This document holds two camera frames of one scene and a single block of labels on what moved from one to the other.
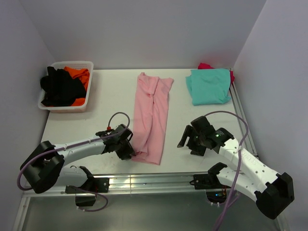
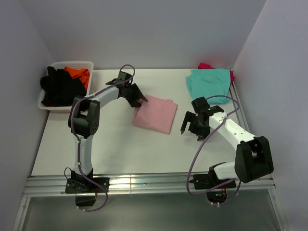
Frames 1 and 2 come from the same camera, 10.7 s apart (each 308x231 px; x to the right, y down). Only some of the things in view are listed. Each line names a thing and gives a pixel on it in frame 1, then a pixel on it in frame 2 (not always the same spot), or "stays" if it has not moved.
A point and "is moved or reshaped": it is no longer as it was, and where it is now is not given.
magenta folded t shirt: (203, 66) stays
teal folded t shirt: (209, 86) stays
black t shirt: (60, 89) stays
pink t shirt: (150, 118) is moved or reshaped
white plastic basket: (86, 65) stays
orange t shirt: (83, 74) stays
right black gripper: (199, 151) → (190, 117)
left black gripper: (124, 155) → (138, 95)
